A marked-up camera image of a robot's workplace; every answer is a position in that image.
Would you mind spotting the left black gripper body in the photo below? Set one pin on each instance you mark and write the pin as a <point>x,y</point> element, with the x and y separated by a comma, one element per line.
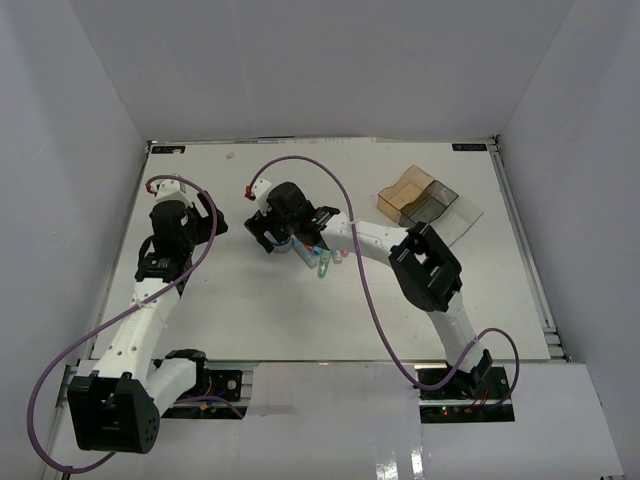
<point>200,227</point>

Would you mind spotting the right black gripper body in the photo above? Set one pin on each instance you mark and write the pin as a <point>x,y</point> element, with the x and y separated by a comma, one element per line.
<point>269,219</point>

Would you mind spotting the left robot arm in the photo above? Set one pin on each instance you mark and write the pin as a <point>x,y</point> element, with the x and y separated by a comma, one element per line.
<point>117,406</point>

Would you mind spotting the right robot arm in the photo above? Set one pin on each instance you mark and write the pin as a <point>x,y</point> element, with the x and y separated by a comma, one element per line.
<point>428,273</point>

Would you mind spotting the green correction tape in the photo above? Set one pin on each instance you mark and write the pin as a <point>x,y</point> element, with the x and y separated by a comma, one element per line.
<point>324,261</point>

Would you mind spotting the left black corner label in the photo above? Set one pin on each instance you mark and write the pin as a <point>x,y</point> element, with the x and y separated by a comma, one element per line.
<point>168,149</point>

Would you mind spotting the black corner label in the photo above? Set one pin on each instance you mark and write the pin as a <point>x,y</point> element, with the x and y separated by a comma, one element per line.
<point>168,149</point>
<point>469,147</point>

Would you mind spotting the amber transparent tray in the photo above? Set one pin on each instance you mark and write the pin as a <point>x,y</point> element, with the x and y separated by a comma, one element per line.
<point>391,200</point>

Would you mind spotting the grey transparent tray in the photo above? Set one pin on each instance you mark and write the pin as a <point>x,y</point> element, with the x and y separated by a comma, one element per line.
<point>430,204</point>

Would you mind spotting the right black corner label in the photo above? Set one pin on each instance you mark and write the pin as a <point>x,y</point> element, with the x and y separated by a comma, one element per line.
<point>469,147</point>

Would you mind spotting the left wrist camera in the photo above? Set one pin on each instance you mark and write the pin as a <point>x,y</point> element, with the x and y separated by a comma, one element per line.
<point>165,189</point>

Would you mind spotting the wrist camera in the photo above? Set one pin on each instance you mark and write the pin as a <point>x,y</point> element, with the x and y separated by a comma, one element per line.
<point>258,189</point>
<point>165,189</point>

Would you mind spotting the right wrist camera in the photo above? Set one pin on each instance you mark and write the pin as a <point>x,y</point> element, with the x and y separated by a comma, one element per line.
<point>258,189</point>

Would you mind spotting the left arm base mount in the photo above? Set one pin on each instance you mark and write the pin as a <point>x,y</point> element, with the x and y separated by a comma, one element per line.
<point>226,384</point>

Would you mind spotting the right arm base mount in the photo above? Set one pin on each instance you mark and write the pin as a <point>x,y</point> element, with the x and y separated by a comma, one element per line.
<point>451,405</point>

